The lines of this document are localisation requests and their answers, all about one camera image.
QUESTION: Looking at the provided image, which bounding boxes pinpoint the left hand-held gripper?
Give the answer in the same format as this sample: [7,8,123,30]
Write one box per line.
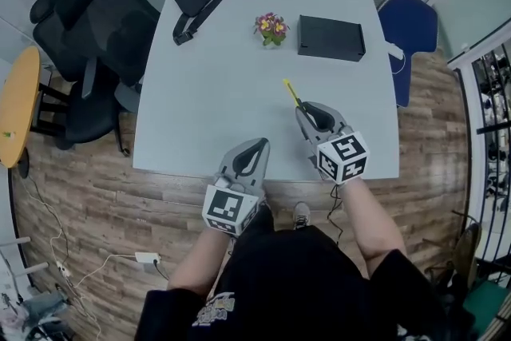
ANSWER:
[201,137,271,239]

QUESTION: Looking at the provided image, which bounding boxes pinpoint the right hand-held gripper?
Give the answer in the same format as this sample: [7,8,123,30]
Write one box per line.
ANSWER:
[295,101,370,186]

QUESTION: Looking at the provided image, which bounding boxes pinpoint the yellow pen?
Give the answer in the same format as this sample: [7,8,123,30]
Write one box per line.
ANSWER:
[282,77,307,111]

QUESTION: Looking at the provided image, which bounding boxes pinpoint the person's right forearm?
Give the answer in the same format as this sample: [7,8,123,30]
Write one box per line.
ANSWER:
[338,175,409,281]

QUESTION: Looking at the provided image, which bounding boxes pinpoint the person's left forearm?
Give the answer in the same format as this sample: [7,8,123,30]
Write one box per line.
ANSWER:
[166,226,241,301]

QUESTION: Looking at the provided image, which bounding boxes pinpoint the person's black trousers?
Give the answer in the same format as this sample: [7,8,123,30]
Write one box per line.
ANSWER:
[238,204,277,253]

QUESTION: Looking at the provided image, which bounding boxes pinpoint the right grey sneaker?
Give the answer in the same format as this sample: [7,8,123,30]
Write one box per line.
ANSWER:
[291,200,312,231]

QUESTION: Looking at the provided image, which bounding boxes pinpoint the black rectangular box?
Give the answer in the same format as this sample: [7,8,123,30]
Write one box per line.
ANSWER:
[296,14,367,64]

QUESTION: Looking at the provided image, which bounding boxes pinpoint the white power adapter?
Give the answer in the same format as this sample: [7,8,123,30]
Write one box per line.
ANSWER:
[386,43,406,61]

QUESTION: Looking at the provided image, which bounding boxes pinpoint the small potted flower plant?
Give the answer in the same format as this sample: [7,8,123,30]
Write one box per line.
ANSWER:
[252,11,291,48]

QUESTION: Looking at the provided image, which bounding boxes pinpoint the blue chair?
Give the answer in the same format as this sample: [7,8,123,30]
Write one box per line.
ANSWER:
[376,0,440,109]

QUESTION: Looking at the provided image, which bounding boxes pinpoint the white power strip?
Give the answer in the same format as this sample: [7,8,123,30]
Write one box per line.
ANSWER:
[134,251,162,266]

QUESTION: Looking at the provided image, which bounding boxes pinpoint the person's black t-shirt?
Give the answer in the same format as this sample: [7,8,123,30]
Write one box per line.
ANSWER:
[134,226,454,341]

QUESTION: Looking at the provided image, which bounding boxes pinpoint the black metal railing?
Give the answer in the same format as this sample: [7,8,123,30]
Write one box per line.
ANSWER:
[452,40,511,277]

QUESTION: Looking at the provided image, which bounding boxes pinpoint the black mesh office chair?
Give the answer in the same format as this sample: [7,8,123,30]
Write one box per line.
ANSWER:
[29,0,101,83]
[55,0,161,157]

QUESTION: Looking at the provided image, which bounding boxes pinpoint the black floor stand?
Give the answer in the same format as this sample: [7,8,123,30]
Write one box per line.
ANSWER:
[17,149,31,180]

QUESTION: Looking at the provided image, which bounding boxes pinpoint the round wooden table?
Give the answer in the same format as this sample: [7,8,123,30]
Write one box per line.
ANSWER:
[0,46,71,171]

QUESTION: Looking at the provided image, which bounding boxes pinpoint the white metal rack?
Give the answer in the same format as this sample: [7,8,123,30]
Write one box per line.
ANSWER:
[0,236,50,277]

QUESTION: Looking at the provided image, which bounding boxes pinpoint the grey crumpled cloth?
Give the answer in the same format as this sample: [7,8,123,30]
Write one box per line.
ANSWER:
[17,290,71,329]

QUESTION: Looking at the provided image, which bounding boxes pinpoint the white adapter cable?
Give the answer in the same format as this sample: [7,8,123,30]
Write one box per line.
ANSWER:
[390,51,409,76]

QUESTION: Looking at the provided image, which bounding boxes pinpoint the white power strip cable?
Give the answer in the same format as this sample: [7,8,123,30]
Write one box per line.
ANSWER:
[73,252,137,289]

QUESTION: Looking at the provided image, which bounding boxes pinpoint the thin white floor cable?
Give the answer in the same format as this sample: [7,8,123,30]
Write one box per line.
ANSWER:
[25,174,71,265]

